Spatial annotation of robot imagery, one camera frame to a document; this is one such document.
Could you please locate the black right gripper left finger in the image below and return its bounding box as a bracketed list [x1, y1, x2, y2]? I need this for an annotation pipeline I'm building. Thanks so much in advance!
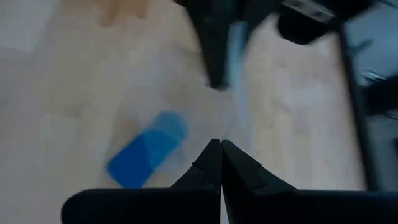
[60, 138, 223, 224]

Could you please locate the blue elastic bandage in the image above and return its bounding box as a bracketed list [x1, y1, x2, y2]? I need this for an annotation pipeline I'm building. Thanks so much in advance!
[106, 110, 190, 189]

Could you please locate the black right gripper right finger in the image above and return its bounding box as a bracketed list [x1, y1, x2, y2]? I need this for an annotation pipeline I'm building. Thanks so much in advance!
[221, 139, 398, 224]

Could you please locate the black aluminium table frame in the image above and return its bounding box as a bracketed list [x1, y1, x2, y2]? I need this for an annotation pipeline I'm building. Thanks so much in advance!
[336, 23, 381, 192]

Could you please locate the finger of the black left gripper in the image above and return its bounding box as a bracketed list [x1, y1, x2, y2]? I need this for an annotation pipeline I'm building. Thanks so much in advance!
[182, 0, 238, 91]
[243, 0, 281, 42]

